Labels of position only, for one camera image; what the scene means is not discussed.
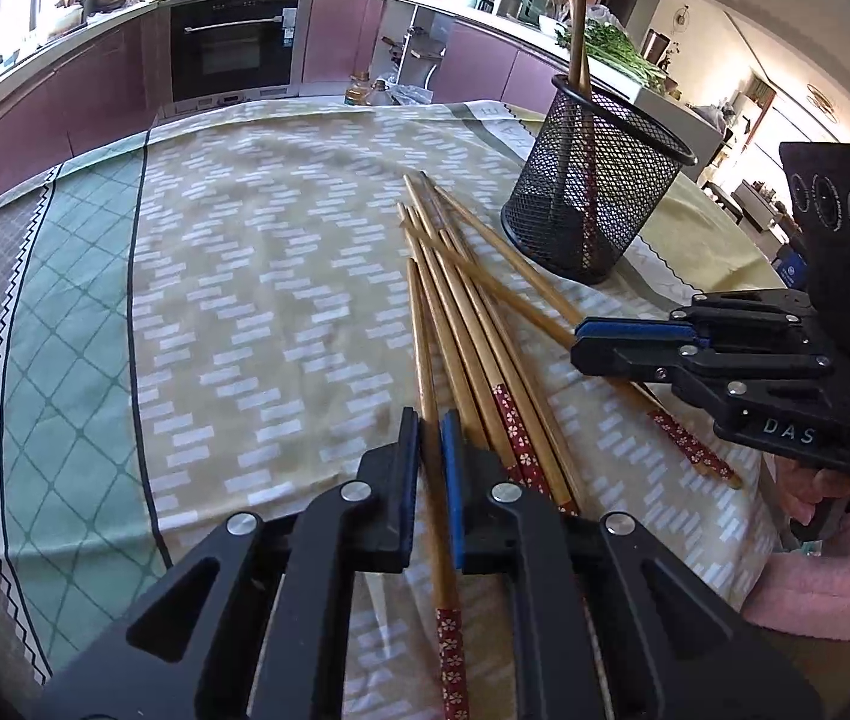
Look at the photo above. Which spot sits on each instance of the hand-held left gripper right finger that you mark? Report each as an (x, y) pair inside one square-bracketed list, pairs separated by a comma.
[(452, 487)]

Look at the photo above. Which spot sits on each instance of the purple kitchen cabinets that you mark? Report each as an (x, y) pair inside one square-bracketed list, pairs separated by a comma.
[(57, 112)]

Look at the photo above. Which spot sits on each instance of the pink sleeved right forearm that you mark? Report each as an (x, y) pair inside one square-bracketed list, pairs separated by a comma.
[(830, 585)]

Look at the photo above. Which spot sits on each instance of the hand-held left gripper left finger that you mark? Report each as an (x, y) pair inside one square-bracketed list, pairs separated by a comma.
[(411, 480)]

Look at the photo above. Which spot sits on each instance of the black mesh chopstick holder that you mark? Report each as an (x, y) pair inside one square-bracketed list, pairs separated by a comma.
[(642, 195)]

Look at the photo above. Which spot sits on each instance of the clear plastic bottle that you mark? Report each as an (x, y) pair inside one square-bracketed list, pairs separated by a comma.
[(383, 92)]

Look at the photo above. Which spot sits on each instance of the black built-in oven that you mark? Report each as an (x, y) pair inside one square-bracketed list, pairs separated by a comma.
[(234, 45)]

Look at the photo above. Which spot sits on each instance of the person's right hand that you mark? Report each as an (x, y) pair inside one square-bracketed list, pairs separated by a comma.
[(804, 491)]

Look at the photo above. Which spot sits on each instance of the beige green patterned tablecloth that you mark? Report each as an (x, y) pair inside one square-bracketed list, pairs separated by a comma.
[(260, 277)]

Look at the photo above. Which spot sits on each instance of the green leafy vegetables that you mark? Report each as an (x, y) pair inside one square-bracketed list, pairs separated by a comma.
[(612, 49)]

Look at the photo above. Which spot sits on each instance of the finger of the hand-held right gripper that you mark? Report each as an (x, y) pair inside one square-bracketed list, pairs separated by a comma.
[(620, 358), (635, 330)]

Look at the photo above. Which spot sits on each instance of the yellow cooking oil bottle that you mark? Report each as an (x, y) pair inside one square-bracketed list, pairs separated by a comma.
[(359, 90)]

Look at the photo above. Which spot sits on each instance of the pile of wooden chopsticks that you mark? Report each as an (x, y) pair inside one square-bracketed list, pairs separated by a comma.
[(500, 289)]

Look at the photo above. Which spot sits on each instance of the bunch of bamboo chopsticks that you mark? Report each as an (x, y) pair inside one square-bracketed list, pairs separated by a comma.
[(470, 330)]

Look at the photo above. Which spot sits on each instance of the bamboo chopstick red floral end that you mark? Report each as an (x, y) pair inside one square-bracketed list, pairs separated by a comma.
[(571, 7), (579, 15), (425, 375)]

